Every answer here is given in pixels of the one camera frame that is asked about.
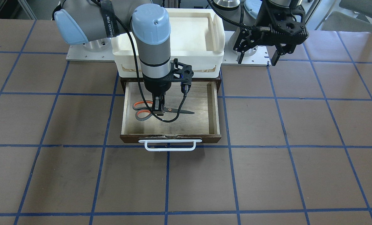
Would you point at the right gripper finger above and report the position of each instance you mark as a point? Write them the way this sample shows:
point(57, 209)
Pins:
point(161, 104)
point(156, 104)

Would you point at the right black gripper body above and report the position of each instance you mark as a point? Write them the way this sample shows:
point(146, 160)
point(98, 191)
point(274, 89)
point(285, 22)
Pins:
point(153, 85)

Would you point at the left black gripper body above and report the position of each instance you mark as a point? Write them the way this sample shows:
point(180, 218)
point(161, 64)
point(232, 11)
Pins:
point(262, 19)

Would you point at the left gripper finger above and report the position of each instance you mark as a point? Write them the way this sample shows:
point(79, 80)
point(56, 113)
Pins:
point(240, 58)
point(280, 51)

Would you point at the orange grey scissors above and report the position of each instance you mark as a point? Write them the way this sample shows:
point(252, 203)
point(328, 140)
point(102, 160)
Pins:
point(141, 108)

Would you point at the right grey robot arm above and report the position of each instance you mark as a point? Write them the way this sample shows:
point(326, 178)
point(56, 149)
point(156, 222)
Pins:
point(82, 21)

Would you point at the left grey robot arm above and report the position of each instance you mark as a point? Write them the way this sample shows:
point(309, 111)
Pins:
point(229, 12)

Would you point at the dark brown drawer cabinet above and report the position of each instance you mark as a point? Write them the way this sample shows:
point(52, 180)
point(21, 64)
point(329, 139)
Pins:
point(216, 79)

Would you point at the white plastic tray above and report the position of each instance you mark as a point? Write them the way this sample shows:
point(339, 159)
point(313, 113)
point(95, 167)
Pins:
point(197, 38)

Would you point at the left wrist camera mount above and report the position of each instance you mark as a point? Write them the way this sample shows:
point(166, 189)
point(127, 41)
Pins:
point(289, 25)

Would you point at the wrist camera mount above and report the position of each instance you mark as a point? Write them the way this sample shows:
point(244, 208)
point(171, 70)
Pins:
point(182, 73)
point(289, 25)

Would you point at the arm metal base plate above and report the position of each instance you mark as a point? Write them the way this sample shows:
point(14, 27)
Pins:
point(257, 56)
point(93, 51)

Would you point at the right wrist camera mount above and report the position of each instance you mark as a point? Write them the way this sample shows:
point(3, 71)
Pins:
point(182, 73)

